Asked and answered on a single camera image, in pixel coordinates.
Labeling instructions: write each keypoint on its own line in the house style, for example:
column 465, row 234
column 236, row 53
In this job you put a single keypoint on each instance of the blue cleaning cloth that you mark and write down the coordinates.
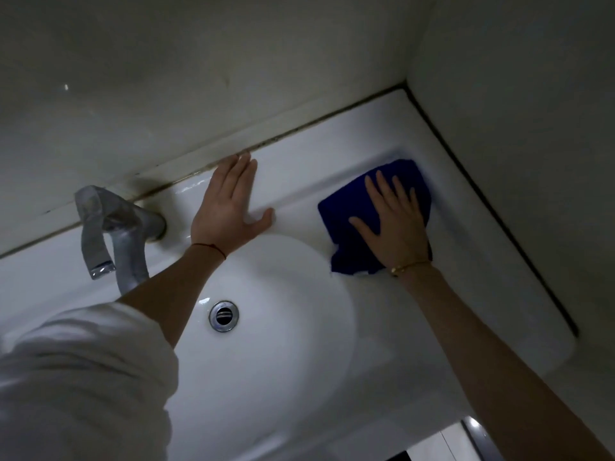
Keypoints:
column 346, row 211

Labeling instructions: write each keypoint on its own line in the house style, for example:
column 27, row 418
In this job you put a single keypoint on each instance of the person's left forearm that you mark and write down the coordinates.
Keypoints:
column 177, row 292

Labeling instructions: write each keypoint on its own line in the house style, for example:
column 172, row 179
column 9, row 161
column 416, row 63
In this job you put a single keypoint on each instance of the chrome faucet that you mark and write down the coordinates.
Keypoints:
column 127, row 235

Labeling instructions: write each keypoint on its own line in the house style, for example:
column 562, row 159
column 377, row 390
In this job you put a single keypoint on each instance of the white ceramic sink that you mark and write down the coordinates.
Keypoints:
column 298, row 369

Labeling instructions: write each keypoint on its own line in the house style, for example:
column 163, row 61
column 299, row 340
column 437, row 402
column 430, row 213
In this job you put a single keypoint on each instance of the person's left hand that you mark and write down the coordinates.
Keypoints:
column 222, row 215

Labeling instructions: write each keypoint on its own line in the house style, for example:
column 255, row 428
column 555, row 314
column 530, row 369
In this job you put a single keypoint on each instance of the chrome sink drain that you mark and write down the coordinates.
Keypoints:
column 224, row 315

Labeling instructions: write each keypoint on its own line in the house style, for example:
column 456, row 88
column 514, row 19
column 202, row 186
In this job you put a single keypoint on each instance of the person's right forearm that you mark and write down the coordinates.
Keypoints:
column 485, row 369

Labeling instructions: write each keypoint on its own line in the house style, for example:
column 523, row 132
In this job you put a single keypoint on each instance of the person's right hand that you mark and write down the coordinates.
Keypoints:
column 401, row 232

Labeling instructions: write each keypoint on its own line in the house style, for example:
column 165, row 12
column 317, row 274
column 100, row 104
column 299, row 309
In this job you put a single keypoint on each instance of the white sleeve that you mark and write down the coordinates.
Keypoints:
column 81, row 384

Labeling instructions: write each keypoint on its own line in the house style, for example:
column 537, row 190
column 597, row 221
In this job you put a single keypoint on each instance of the person's right middle finger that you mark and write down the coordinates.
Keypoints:
column 386, row 189

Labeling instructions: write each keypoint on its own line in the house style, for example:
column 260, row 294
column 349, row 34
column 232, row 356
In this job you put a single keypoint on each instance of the person's right little finger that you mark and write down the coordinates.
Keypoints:
column 416, row 204

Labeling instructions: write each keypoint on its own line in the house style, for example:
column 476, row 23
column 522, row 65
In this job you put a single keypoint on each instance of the person's left middle finger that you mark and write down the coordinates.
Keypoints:
column 241, row 175

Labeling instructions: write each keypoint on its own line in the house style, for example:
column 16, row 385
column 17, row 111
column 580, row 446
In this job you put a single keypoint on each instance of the person's right thumb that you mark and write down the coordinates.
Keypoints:
column 364, row 225

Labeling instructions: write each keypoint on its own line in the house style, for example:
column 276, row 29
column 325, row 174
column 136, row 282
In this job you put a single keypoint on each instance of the white vanity cabinet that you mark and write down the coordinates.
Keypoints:
column 447, row 444

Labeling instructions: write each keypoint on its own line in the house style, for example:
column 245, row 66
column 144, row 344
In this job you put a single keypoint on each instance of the person's left thumb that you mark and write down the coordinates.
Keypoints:
column 259, row 223

